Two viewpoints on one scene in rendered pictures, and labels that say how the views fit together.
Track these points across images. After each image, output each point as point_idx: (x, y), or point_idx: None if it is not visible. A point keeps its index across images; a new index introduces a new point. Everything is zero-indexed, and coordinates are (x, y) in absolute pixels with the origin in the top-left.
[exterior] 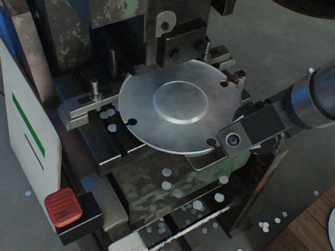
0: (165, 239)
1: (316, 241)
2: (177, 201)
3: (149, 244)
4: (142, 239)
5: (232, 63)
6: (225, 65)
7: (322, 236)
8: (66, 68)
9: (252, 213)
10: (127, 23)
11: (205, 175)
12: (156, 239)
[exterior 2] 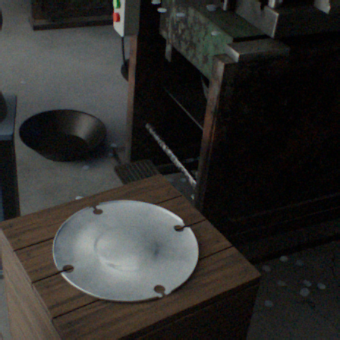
0: (170, 148)
1: (136, 192)
2: (203, 120)
3: (177, 186)
4: (185, 182)
5: (326, 5)
6: (319, 1)
7: (143, 199)
8: None
9: None
10: None
11: (197, 40)
12: (184, 192)
